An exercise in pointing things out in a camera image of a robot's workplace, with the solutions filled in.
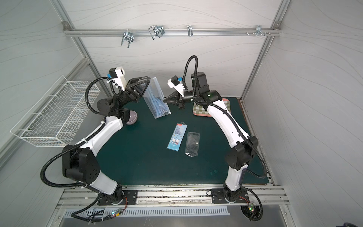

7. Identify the purple striped bowl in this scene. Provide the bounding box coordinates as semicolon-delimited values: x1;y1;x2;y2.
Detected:
126;110;138;125

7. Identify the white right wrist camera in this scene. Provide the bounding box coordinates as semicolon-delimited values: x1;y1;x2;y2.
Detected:
167;76;186;97

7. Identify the pink plastic tray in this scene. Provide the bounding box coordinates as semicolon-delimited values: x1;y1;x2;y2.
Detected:
192;97;232;117

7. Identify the clear ruler set pouch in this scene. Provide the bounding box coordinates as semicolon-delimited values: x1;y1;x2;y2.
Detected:
143;77;171;119

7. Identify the blue printed ruler set card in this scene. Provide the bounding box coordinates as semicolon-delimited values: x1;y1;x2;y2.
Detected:
167;122;187;151

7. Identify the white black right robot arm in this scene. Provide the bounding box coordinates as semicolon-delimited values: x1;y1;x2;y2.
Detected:
164;55;268;221

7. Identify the metal u-bolt clamp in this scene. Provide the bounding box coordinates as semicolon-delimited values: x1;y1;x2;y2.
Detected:
187;25;193;37
121;30;134;48
148;25;165;40

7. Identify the green white checkered cloth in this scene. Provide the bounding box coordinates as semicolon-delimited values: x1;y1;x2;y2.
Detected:
192;98;231;117

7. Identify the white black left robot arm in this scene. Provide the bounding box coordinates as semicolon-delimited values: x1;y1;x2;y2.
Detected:
40;76;150;223

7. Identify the aluminium overhead rail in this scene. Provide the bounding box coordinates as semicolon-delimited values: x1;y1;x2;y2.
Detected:
62;21;282;37

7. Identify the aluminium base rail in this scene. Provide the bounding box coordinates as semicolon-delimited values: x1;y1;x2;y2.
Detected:
56;184;290;209

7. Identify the white wire basket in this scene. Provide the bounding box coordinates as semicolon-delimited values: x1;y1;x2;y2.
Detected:
10;76;90;147

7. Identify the metal bracket clamp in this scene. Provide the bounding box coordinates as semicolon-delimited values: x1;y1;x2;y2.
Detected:
246;26;271;37

